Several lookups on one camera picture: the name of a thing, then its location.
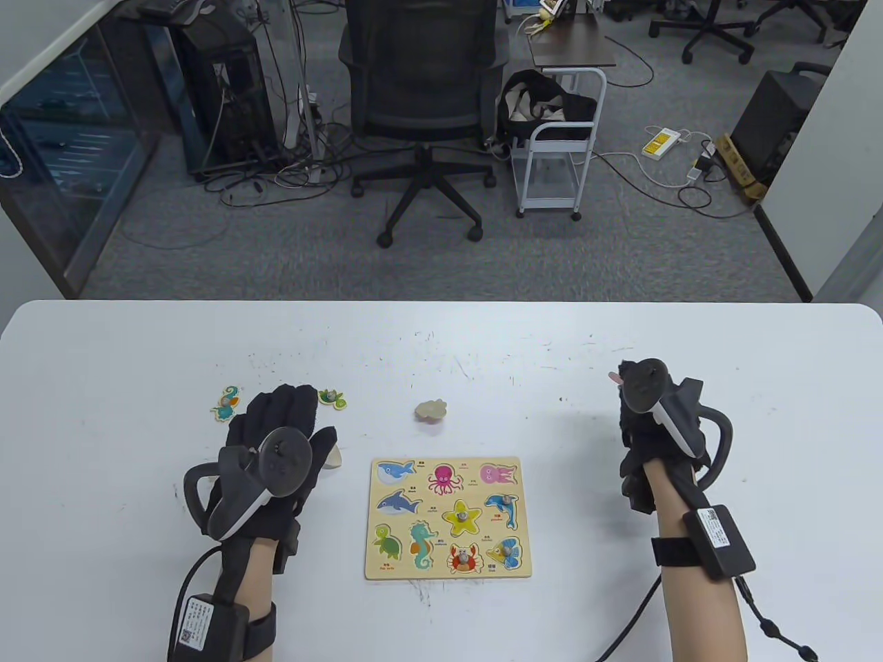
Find person's left hand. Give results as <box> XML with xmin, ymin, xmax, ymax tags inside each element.
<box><xmin>204</xmin><ymin>384</ymin><xmax>339</xmax><ymax>573</ymax></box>

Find cardboard box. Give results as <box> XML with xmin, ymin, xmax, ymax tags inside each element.
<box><xmin>714</xmin><ymin>133</ymin><xmax>768</xmax><ymax>203</ymax></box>

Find yellow white cable bundle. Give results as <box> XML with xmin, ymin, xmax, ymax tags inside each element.
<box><xmin>519</xmin><ymin>0</ymin><xmax>561</xmax><ymax>37</ymax></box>

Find white desk leg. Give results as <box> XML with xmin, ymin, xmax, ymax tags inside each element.
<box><xmin>293</xmin><ymin>0</ymin><xmax>325</xmax><ymax>183</ymax></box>

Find black cable with connectors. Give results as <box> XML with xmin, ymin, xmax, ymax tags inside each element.
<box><xmin>735</xmin><ymin>576</ymin><xmax>818</xmax><ymax>662</ymax></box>

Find black mesh office chair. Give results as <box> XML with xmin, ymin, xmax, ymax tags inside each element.
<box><xmin>338</xmin><ymin>0</ymin><xmax>511</xmax><ymax>249</ymax></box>

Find black wrist strap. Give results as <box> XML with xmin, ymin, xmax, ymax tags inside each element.
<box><xmin>245</xmin><ymin>603</ymin><xmax>278</xmax><ymax>652</ymax></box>
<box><xmin>652</xmin><ymin>536</ymin><xmax>697</xmax><ymax>568</ymax></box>

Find wooden animal puzzle frame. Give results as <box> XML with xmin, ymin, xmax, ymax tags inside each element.
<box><xmin>364</xmin><ymin>457</ymin><xmax>533</xmax><ymax>581</ymax></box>

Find thin black cable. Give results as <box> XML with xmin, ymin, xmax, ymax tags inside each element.
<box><xmin>176</xmin><ymin>545</ymin><xmax>221</xmax><ymax>621</ymax></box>
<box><xmin>597</xmin><ymin>578</ymin><xmax>663</xmax><ymax>662</ymax></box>

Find black computer tower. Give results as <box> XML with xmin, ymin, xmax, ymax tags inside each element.
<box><xmin>172</xmin><ymin>17</ymin><xmax>280</xmax><ymax>173</ymax></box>

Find yellow white power strip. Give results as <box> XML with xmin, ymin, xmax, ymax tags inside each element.
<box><xmin>642</xmin><ymin>128</ymin><xmax>682</xmax><ymax>161</ymax></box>

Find black keyboard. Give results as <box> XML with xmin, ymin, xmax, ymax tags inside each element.
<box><xmin>135</xmin><ymin>0</ymin><xmax>208</xmax><ymax>25</ymax></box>

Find bundle of floor cables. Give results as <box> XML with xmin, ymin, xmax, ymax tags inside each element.
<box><xmin>200</xmin><ymin>117</ymin><xmax>359</xmax><ymax>208</ymax></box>

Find seahorse puzzle piece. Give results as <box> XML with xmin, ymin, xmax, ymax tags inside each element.
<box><xmin>210</xmin><ymin>385</ymin><xmax>242</xmax><ymax>423</ymax></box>

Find black cabinet box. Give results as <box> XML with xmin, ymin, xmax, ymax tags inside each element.
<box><xmin>730</xmin><ymin>69</ymin><xmax>829</xmax><ymax>183</ymax></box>

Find dark brown side desk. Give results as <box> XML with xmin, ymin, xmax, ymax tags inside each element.
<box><xmin>528</xmin><ymin>12</ymin><xmax>617</xmax><ymax>70</ymax></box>

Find black bag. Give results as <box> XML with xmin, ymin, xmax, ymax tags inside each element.
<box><xmin>497</xmin><ymin>69</ymin><xmax>597</xmax><ymax>142</ymax></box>

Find yellow blue fish puzzle piece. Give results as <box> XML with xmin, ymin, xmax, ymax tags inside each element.
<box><xmin>486</xmin><ymin>536</ymin><xmax>523</xmax><ymax>570</ymax></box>

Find yellow starfish puzzle piece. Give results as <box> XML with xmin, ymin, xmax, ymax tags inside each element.
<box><xmin>443</xmin><ymin>500</ymin><xmax>482</xmax><ymax>539</ymax></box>

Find black white handheld controller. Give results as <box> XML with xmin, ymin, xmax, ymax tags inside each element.
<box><xmin>621</xmin><ymin>358</ymin><xmax>733</xmax><ymax>490</ymax></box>
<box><xmin>183</xmin><ymin>428</ymin><xmax>315</xmax><ymax>545</ymax></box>

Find person's right forearm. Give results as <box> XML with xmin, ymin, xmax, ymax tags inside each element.
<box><xmin>645</xmin><ymin>459</ymin><xmax>749</xmax><ymax>662</ymax></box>

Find black labelled wrist box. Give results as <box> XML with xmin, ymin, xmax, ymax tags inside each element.
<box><xmin>683</xmin><ymin>505</ymin><xmax>756</xmax><ymax>580</ymax></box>
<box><xmin>168</xmin><ymin>593</ymin><xmax>249</xmax><ymax>662</ymax></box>

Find person's left forearm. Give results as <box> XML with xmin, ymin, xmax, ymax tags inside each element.
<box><xmin>231</xmin><ymin>541</ymin><xmax>277</xmax><ymax>611</ymax></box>

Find long black floor cable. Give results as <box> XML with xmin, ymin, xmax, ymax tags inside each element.
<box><xmin>593</xmin><ymin>152</ymin><xmax>756</xmax><ymax>220</ymax></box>

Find glass partition panel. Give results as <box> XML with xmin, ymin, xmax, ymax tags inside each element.
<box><xmin>0</xmin><ymin>14</ymin><xmax>163</xmax><ymax>301</ymax></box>

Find black swivel office chair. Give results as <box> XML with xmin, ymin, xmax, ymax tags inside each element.
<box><xmin>648</xmin><ymin>0</ymin><xmax>756</xmax><ymax>66</ymax></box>
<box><xmin>755</xmin><ymin>0</ymin><xmax>849</xmax><ymax>46</ymax></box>

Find white rolling cart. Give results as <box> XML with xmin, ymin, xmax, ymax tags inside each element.
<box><xmin>514</xmin><ymin>67</ymin><xmax>608</xmax><ymax>223</ymax></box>

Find person's right hand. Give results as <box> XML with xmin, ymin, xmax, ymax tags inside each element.
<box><xmin>616</xmin><ymin>359</ymin><xmax>711</xmax><ymax>514</ymax></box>

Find white cord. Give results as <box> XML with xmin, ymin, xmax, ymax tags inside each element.
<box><xmin>0</xmin><ymin>126</ymin><xmax>25</xmax><ymax>180</ymax></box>

